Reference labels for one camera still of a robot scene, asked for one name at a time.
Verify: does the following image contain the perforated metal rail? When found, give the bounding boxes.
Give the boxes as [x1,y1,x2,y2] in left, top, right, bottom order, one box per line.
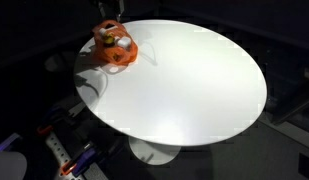
[44,131,110,180]

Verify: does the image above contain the yellow bottle with black cap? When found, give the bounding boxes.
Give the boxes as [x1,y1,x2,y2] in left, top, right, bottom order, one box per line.
[103,34,116,47]

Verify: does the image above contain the blue clamp with orange tip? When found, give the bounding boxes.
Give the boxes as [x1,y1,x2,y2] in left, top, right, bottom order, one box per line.
[59,141,102,178]

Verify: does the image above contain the grey rounded object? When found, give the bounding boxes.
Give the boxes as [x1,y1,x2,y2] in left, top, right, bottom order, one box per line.
[0,150,28,180]

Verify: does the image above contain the blue clamp with orange handle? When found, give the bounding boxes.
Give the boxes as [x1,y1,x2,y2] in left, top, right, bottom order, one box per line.
[36,105,76,136]

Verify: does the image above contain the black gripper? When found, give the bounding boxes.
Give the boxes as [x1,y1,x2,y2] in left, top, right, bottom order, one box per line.
[97,0,126,22]

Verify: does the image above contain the white table pedestal base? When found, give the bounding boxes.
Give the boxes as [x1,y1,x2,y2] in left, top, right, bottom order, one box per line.
[128,137,182,166]

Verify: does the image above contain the orange mesh basket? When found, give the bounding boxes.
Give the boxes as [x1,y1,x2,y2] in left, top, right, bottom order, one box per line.
[91,19,139,66]

